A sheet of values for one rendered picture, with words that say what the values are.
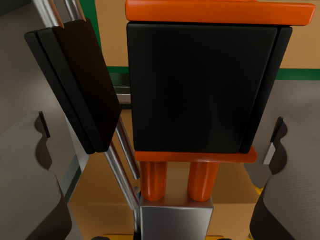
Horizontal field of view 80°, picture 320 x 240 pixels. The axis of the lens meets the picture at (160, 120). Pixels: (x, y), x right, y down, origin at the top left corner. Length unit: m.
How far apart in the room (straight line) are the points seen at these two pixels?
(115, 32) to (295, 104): 1.32
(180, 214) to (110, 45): 0.58
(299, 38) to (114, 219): 0.74
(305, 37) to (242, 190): 0.53
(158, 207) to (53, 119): 1.47
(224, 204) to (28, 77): 1.36
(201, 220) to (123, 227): 0.34
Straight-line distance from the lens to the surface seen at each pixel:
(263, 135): 1.69
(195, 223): 0.19
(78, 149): 0.86
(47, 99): 1.54
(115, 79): 0.78
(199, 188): 0.16
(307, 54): 0.82
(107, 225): 0.51
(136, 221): 0.21
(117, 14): 0.66
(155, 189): 0.16
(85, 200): 0.46
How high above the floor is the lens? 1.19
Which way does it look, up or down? 58 degrees down
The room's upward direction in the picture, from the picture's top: 180 degrees counter-clockwise
